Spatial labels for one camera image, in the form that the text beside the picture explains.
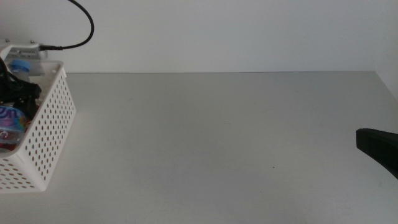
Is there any white perforated plastic basket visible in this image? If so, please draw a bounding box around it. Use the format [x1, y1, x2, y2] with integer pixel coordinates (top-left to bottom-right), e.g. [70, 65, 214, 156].
[0, 60, 77, 192]

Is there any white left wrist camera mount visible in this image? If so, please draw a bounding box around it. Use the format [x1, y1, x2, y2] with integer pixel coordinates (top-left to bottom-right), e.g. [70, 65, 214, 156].
[0, 39, 49, 62]

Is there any clear water bottle blue cap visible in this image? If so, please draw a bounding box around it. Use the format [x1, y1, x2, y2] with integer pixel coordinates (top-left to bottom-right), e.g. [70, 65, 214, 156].
[0, 58, 32, 153]

